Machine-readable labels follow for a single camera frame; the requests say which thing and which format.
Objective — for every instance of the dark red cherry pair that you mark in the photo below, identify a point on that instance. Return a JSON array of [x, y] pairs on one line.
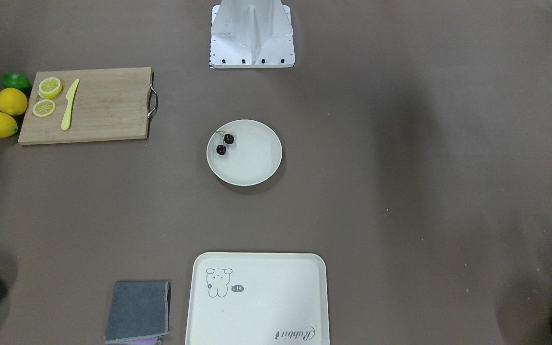
[[227, 140]]

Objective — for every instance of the cream rabbit tray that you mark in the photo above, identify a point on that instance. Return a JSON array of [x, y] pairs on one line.
[[258, 299]]

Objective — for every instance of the round white plate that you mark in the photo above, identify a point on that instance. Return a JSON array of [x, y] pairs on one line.
[[252, 159]]

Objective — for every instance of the folded grey cloth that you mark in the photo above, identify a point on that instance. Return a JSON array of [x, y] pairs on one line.
[[139, 313]]

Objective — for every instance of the wooden cutting board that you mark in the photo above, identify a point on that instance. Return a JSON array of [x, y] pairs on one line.
[[110, 104]]

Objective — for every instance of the yellow plastic knife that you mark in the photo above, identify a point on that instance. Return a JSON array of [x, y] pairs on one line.
[[70, 97]]

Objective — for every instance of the lemon half slice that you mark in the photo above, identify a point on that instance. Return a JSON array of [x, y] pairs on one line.
[[49, 88]]

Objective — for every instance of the green lime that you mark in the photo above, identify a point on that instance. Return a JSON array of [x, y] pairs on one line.
[[17, 81]]

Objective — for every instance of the white pillar with base plate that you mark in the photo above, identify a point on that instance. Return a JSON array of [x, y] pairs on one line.
[[251, 34]]

